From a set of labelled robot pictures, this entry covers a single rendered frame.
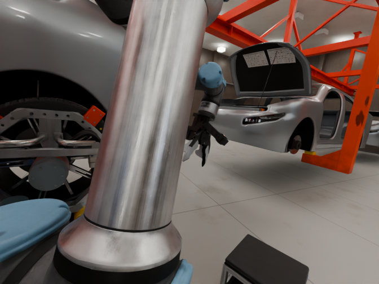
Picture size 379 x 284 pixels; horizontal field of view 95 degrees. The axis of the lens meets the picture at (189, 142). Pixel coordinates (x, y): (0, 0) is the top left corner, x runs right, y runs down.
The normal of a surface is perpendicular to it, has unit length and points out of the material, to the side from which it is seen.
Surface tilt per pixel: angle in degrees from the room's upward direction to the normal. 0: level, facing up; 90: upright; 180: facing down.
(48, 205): 8
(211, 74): 73
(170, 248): 45
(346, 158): 90
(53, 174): 90
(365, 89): 90
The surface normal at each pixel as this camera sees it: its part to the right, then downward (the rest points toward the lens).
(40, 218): -0.02, -0.99
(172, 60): 0.41, -0.03
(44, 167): 0.55, 0.20
